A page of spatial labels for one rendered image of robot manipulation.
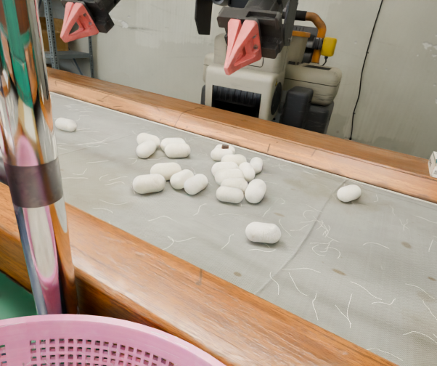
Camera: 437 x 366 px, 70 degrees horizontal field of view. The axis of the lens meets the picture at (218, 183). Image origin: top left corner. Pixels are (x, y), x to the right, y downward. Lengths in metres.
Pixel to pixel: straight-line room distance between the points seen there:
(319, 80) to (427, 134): 1.36
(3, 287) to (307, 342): 0.23
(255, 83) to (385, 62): 1.50
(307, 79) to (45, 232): 1.14
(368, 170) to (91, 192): 0.37
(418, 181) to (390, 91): 1.92
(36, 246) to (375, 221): 0.33
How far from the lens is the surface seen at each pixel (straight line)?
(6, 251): 0.30
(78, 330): 0.20
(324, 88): 1.24
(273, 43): 0.55
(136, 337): 0.19
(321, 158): 0.50
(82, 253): 0.24
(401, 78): 2.40
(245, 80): 0.99
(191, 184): 0.35
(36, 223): 0.18
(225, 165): 0.39
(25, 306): 0.29
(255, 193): 0.35
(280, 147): 0.51
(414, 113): 2.44
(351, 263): 0.31
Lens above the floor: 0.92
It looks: 27 degrees down
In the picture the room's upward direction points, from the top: 7 degrees clockwise
